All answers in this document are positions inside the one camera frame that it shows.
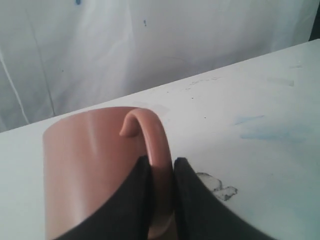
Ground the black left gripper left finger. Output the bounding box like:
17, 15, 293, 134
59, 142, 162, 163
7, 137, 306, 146
57, 155, 154, 240

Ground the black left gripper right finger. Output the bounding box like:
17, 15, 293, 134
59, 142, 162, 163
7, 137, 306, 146
174, 157, 263, 240

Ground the pink ceramic mug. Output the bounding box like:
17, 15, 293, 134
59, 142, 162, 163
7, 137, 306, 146
43, 107, 173, 240

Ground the white backdrop cloth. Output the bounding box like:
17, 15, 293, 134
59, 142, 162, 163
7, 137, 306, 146
0, 0, 320, 132

